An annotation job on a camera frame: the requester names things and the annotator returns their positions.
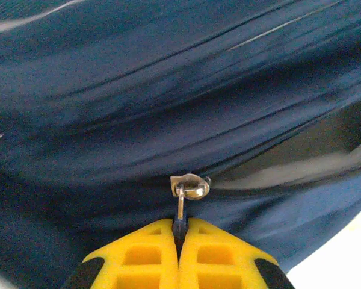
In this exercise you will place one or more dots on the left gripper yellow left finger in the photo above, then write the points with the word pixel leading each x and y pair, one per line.
pixel 170 262

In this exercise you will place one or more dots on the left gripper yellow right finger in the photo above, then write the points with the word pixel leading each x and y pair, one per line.
pixel 187 262

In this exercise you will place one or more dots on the navy blue backpack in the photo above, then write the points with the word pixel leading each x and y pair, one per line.
pixel 108 105

